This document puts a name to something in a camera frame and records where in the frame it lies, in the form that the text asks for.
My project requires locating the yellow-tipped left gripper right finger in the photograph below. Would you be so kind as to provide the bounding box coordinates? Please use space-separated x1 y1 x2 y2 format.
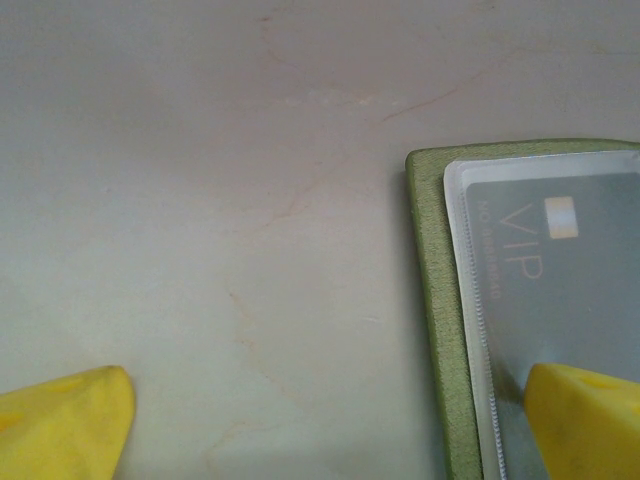
522 362 640 480

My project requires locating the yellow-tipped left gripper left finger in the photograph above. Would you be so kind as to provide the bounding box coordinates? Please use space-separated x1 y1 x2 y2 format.
0 364 137 480

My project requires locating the dark VIP credit card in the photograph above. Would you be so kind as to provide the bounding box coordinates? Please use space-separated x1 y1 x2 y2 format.
464 171 640 480

